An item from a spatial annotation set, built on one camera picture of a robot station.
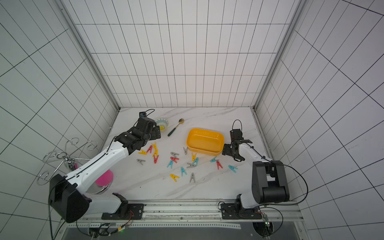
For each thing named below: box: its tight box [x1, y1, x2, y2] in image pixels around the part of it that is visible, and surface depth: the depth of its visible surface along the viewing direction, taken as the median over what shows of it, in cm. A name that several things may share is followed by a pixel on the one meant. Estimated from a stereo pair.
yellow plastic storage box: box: [186, 128, 225, 156], surface depth 101 cm
